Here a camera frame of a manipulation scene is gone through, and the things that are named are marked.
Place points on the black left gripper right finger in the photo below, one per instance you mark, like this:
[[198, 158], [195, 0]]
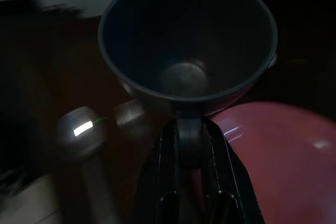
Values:
[[231, 182]]

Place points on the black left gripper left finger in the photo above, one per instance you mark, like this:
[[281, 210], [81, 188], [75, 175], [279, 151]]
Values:
[[162, 176]]

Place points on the dark grey mug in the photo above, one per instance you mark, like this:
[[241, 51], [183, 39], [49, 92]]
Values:
[[183, 37]]

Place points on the pink shell chair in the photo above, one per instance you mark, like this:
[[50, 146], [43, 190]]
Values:
[[283, 161]]

